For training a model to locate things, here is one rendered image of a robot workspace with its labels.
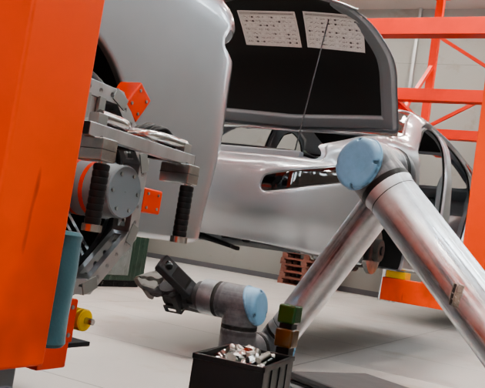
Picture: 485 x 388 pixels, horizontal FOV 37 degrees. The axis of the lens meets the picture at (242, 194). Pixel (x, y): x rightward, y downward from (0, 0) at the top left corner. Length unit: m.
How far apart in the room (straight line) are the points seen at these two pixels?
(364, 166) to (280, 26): 3.63
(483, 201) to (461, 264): 3.64
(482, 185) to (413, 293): 0.87
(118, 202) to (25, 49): 0.64
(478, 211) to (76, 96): 4.08
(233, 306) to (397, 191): 0.51
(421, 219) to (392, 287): 3.71
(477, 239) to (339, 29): 1.68
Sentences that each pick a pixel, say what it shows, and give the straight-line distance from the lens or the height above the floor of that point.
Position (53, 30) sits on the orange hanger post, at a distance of 1.21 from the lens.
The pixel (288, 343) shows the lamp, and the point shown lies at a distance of 1.53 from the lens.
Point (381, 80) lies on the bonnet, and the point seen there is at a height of 1.99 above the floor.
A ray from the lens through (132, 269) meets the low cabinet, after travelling 8.92.
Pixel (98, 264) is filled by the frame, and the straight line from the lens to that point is 1.93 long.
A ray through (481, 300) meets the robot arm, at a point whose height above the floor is 0.74.
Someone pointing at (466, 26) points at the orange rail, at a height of 3.30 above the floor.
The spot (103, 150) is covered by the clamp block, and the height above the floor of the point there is 0.92.
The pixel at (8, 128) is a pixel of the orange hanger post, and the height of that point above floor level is 0.89.
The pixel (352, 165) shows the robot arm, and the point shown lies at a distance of 1.55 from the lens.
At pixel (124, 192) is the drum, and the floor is 0.85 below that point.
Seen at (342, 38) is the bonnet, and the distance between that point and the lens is 4.97.
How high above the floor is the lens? 0.78
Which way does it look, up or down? 4 degrees up
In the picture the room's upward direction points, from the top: 9 degrees clockwise
